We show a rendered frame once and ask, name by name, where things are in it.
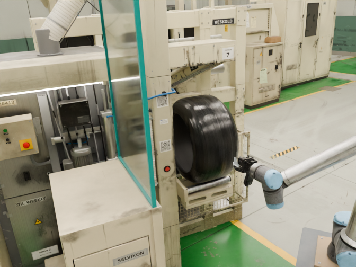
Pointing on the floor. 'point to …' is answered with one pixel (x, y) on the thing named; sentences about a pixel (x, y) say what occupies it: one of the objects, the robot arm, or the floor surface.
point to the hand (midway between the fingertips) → (234, 163)
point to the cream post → (161, 30)
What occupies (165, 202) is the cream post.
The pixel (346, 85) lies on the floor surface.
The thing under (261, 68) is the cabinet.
